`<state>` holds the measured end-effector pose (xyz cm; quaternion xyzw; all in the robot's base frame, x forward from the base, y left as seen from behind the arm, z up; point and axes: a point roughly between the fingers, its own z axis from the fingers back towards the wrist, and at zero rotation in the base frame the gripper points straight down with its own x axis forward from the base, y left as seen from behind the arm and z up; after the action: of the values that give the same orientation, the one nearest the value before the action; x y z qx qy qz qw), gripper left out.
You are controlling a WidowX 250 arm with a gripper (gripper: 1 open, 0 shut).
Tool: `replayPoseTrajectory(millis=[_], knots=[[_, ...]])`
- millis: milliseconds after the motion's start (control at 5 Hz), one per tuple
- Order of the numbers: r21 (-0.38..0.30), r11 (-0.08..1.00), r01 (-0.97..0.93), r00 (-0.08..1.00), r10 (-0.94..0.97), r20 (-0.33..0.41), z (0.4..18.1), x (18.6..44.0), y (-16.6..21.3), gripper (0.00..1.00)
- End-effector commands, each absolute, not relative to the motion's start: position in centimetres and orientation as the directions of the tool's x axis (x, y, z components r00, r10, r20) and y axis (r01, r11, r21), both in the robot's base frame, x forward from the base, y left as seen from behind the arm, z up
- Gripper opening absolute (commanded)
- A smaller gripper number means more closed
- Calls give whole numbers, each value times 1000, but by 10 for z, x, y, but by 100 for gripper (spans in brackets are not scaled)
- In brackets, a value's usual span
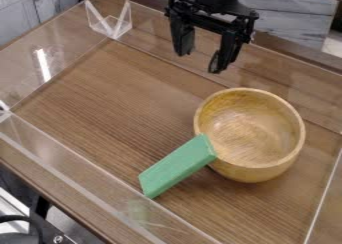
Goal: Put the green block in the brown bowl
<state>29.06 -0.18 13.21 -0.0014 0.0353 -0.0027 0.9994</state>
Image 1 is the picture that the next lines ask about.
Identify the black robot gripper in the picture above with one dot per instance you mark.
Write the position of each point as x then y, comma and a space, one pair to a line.
217, 16

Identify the green rectangular block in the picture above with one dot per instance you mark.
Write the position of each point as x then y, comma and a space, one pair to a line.
176, 166

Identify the light wooden bowl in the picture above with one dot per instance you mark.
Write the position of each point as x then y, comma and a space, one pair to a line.
257, 132

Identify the black metal table leg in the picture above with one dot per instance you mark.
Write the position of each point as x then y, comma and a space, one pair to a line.
41, 207

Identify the clear acrylic tray wall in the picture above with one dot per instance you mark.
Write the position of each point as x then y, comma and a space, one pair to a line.
99, 107

